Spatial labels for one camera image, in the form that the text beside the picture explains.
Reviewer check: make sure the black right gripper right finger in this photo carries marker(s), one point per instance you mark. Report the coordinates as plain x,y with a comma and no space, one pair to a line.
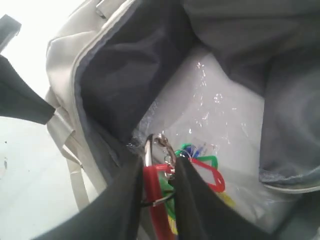
202,215

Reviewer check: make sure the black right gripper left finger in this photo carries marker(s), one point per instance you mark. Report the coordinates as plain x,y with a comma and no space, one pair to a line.
113,215

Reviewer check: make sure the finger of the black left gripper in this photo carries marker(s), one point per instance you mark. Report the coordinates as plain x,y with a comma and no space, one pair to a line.
18,100

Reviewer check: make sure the clear plastic pouch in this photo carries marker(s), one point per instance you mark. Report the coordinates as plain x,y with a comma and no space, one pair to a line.
218,117

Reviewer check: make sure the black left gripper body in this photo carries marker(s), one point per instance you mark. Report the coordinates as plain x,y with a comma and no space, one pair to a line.
9,28

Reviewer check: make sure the cream fabric duffel bag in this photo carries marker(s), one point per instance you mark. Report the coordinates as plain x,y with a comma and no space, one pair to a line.
271,47

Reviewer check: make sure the colourful key tag bunch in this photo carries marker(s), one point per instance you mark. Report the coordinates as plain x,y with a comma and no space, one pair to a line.
159,183

